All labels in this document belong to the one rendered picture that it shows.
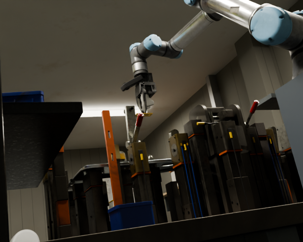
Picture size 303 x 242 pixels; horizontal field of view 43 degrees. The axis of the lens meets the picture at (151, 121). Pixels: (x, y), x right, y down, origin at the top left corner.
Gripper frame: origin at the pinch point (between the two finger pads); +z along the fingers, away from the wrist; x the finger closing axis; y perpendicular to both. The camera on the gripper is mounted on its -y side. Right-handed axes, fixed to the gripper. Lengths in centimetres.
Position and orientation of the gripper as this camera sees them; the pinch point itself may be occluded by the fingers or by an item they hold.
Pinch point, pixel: (143, 111)
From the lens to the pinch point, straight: 181.4
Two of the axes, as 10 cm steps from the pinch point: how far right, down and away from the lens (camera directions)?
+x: -3.9, 3.5, 8.5
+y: 9.1, -0.1, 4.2
